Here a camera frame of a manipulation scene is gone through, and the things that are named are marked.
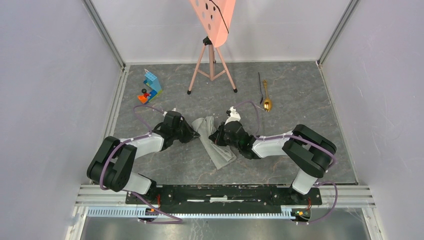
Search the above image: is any grey cloth napkin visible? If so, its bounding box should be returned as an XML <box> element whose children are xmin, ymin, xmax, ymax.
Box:
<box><xmin>192</xmin><ymin>116</ymin><xmax>237</xmax><ymax>170</ymax></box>

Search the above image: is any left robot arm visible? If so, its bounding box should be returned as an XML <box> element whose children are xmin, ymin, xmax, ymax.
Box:
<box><xmin>86</xmin><ymin>110</ymin><xmax>200</xmax><ymax>195</ymax></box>

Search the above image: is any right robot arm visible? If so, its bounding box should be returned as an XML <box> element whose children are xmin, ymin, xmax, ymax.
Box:
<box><xmin>208</xmin><ymin>121</ymin><xmax>337</xmax><ymax>195</ymax></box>

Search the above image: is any gold spoon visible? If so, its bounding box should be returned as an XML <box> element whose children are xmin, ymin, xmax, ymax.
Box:
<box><xmin>262</xmin><ymin>79</ymin><xmax>273</xmax><ymax>112</ymax></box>

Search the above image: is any thin black utensil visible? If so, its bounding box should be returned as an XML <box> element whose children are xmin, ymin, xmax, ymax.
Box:
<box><xmin>257</xmin><ymin>72</ymin><xmax>264</xmax><ymax>104</ymax></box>

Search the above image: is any blue toy brick figure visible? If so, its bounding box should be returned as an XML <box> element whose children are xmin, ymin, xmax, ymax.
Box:
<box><xmin>137</xmin><ymin>69</ymin><xmax>163</xmax><ymax>105</ymax></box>

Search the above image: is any pink tripod stand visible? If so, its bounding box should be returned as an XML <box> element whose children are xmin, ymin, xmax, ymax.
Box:
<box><xmin>186</xmin><ymin>37</ymin><xmax>238</xmax><ymax>95</ymax></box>

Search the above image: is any pink perforated board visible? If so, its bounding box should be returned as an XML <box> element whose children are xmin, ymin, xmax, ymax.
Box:
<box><xmin>188</xmin><ymin>0</ymin><xmax>236</xmax><ymax>48</ymax></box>

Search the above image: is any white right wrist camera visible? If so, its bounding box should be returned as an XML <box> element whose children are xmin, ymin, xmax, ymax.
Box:
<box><xmin>225</xmin><ymin>106</ymin><xmax>241</xmax><ymax>125</ymax></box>

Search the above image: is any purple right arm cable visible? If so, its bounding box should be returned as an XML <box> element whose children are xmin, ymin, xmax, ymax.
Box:
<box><xmin>233</xmin><ymin>100</ymin><xmax>339</xmax><ymax>226</ymax></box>

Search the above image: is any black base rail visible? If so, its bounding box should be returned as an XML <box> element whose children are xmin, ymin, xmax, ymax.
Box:
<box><xmin>125</xmin><ymin>182</ymin><xmax>323</xmax><ymax>220</ymax></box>

